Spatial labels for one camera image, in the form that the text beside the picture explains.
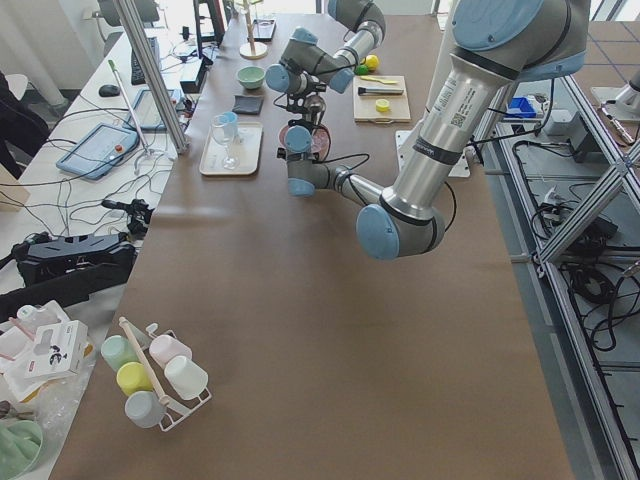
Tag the pink bowl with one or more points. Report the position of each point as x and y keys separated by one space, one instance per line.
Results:
x=320 y=140

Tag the stainless steel ice scoop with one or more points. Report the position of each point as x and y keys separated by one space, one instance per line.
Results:
x=310 y=109

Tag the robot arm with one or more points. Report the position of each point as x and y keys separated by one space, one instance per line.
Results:
x=303 y=65
x=495 y=44

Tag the light blue cup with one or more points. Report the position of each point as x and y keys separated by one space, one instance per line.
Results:
x=229 y=122

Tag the pink cup in rack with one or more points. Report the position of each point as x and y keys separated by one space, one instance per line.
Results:
x=165 y=347

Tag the white cup in rack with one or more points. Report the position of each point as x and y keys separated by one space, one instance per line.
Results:
x=186 y=377

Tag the green cup in rack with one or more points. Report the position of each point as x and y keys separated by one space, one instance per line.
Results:
x=117 y=351

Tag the yellow cup in rack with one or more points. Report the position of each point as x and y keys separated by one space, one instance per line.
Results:
x=132 y=377

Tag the grey cup in rack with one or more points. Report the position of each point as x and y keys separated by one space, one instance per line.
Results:
x=144 y=409

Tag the cream serving tray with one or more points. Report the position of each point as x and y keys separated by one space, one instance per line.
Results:
x=245 y=149

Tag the grey folded cloth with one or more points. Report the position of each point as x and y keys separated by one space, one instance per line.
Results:
x=247 y=104

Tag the light green bowl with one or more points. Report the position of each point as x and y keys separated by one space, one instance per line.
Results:
x=251 y=77

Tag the clear wine glass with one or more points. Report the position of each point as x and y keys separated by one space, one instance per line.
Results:
x=229 y=162

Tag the wooden glass stand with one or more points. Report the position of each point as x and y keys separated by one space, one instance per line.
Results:
x=251 y=49

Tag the steel muddler black tip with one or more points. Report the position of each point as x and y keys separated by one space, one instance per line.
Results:
x=370 y=91

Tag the yellow plastic knife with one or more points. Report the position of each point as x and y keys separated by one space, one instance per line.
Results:
x=380 y=80

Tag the green lime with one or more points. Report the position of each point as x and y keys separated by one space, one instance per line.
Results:
x=361 y=70

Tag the half lemon slice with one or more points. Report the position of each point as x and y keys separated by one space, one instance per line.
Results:
x=382 y=105

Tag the upper whole yellow lemon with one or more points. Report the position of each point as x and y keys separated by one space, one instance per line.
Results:
x=371 y=62

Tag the bamboo cutting board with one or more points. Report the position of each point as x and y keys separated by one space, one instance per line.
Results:
x=364 y=106

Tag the far blue teach pendant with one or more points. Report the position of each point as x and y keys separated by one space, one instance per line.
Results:
x=147 y=113

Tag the blue teach pendant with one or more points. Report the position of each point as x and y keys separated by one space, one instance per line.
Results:
x=147 y=113
x=98 y=152

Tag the black computer mouse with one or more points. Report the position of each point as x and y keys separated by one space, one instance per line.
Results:
x=108 y=91

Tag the near blue teach pendant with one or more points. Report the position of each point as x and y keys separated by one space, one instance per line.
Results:
x=98 y=152

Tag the blue parts bin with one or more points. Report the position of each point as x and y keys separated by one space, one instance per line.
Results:
x=521 y=108

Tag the white product box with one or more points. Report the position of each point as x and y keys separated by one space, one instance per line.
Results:
x=58 y=351

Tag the aluminium frame post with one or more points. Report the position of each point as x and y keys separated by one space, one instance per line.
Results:
x=133 y=27

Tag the white wire cup rack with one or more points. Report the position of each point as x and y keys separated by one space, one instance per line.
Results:
x=177 y=409

